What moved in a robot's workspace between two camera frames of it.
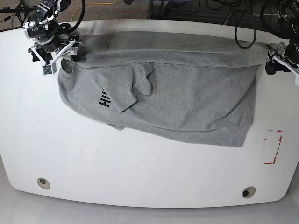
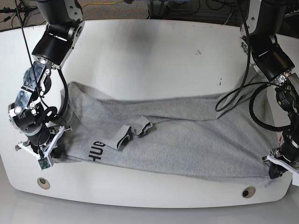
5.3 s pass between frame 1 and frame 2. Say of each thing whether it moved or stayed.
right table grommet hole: stayed
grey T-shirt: moved
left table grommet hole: stayed
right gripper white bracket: moved
